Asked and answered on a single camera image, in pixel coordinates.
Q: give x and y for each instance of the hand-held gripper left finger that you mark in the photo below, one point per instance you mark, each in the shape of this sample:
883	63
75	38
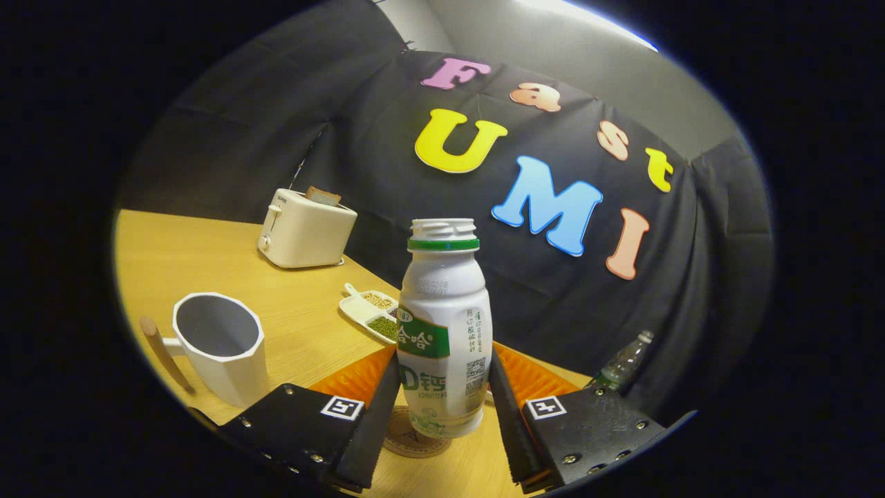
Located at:
370	443

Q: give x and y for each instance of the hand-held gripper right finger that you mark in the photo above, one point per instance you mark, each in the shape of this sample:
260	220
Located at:
515	436

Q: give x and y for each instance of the round wooden coaster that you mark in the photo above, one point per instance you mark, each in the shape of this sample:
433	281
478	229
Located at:
408	443

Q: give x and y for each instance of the white juice bottle green label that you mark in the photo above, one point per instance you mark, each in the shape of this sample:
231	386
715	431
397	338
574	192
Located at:
442	297

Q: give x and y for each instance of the clear plastic water bottle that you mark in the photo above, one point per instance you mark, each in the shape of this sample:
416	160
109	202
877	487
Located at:
622	363

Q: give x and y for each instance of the white divided bean dish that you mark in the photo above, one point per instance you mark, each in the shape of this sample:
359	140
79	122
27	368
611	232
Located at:
356	308

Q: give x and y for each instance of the cream toaster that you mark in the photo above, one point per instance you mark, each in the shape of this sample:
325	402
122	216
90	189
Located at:
304	235

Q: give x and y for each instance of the bread slice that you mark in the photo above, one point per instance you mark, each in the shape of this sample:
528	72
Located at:
323	196

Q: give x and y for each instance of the wooden table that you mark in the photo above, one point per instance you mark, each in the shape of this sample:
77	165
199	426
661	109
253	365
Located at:
187	256

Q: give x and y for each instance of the black backdrop cloth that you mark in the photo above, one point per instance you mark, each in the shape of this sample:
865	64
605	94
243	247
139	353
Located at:
373	166

